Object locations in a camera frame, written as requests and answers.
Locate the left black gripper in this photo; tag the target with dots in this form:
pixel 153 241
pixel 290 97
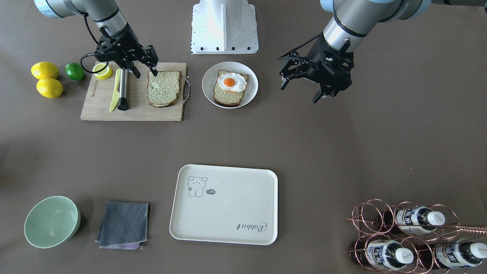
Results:
pixel 315 54

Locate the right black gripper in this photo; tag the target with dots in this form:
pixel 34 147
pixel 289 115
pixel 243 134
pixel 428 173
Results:
pixel 130 42

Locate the bread slice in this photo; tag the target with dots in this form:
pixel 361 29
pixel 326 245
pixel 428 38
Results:
pixel 227 99
pixel 163 90

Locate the white round plate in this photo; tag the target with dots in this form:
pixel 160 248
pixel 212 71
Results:
pixel 210 78

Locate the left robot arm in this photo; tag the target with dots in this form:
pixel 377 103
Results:
pixel 354 19

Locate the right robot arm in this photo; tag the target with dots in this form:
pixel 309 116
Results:
pixel 103 13

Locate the cream rabbit tray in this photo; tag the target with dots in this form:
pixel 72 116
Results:
pixel 225 204

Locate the half lemon slice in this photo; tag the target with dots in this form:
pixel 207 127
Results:
pixel 102 71

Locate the yellow plastic knife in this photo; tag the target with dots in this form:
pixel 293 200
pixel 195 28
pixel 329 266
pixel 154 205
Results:
pixel 115 94

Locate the steel muddler black tip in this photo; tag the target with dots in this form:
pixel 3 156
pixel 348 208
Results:
pixel 122 103

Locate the wooden cutting board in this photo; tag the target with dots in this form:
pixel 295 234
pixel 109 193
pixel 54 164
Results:
pixel 99 95

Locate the fried egg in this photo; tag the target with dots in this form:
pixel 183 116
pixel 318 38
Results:
pixel 232 82

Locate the green lime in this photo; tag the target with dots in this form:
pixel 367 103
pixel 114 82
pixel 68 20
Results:
pixel 74 71

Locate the bread slice under egg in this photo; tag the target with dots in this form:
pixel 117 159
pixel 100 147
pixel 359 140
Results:
pixel 227 99

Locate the yellow lemon lower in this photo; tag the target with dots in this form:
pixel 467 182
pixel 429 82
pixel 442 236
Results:
pixel 49 88

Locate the yellow lemon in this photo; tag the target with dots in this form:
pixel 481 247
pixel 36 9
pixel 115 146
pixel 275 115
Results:
pixel 44 70
pixel 49 88

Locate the yellow lemon upper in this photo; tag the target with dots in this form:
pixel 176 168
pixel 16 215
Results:
pixel 44 70

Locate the grey folded cloth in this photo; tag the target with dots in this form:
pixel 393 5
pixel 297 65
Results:
pixel 124 225

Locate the tea bottle upper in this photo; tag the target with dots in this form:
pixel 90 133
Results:
pixel 419 220

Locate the tea bottle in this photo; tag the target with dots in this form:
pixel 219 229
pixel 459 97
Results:
pixel 419 220
pixel 383 255
pixel 452 255

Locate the green bowl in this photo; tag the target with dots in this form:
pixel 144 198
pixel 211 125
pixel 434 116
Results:
pixel 51 222

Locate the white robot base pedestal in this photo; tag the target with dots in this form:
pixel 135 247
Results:
pixel 224 27

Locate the copper wire bottle rack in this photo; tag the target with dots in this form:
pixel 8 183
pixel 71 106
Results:
pixel 363 217

